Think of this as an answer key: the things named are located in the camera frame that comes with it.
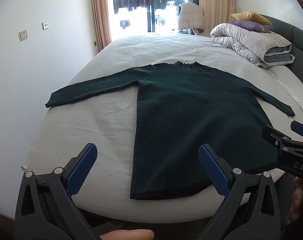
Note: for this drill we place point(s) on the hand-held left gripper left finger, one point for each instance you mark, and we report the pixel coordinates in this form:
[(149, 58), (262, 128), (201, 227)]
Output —
[(82, 165)]

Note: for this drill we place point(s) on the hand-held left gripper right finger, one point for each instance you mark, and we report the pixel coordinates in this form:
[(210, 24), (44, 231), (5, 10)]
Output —
[(212, 170)]

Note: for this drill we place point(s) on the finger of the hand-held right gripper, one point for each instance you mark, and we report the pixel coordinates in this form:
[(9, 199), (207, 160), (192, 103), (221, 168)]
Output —
[(274, 136), (301, 129)]

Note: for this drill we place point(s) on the dark green sweater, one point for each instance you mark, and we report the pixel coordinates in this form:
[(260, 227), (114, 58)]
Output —
[(191, 117)]

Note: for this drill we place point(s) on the dark hanging clothes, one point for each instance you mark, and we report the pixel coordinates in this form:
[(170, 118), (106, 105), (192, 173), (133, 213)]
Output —
[(129, 2)]

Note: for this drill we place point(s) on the person's right hand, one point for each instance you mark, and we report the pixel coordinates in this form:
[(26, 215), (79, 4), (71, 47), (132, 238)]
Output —
[(298, 200)]

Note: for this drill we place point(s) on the person's left hand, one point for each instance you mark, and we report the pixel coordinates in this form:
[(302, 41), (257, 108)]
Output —
[(129, 235)]

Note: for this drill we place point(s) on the bed with white sheet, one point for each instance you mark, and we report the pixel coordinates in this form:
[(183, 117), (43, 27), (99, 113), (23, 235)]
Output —
[(104, 130)]

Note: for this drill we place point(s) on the white pillow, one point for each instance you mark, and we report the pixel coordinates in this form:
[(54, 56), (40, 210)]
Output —
[(291, 85)]

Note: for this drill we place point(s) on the grey padded headboard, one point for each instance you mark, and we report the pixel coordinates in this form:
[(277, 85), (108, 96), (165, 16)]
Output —
[(301, 42)]

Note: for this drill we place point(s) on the folded white duvet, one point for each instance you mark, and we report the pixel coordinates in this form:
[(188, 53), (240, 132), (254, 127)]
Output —
[(241, 40)]

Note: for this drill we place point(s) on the purple pillow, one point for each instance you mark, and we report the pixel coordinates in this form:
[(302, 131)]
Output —
[(251, 27)]

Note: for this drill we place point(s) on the yellow pillow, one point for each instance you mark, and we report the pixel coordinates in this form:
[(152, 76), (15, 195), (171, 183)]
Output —
[(251, 17)]

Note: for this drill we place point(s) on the white puffer vest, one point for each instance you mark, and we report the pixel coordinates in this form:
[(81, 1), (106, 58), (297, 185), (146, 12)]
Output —
[(190, 17)]

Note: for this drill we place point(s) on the beige curtain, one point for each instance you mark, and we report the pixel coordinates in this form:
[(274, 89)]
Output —
[(100, 12), (216, 2)]

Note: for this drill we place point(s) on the small dark hanging garment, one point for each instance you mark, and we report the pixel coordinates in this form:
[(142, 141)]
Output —
[(124, 24)]

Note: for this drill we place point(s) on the black framed balcony door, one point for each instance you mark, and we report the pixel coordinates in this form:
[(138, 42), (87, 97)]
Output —
[(151, 5)]

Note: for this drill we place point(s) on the white wall socket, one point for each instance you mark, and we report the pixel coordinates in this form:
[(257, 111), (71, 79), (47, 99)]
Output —
[(24, 35)]

